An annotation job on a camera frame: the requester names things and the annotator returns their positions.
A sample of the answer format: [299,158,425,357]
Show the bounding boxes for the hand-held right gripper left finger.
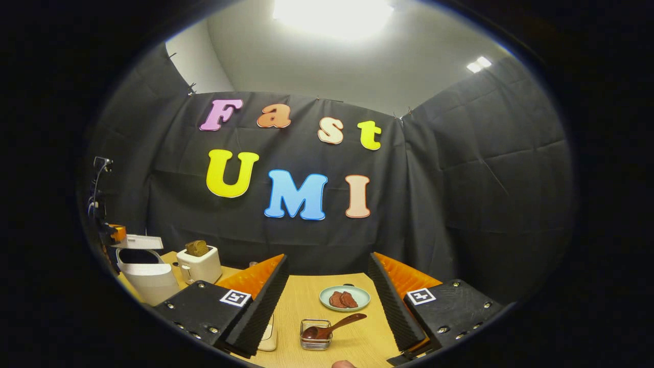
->
[153,254,290,358]

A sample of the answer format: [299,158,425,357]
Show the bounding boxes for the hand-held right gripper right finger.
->
[368,251,504,366]

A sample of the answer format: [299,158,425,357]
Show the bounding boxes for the brown wooden spoon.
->
[302,313,367,341]

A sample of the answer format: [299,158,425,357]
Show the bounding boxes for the white rice cooker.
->
[113,234,180,306]

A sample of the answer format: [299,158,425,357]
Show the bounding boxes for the pale green plate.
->
[319,285,371,312]

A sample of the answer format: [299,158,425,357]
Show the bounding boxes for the red meat slices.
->
[329,291,358,309]

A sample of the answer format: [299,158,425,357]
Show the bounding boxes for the white toaster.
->
[176,245,222,285]

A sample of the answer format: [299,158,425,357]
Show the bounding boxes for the black backdrop cloth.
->
[82,43,575,307]

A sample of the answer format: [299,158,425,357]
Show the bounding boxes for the large ceiling light panel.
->
[273,0,394,39]

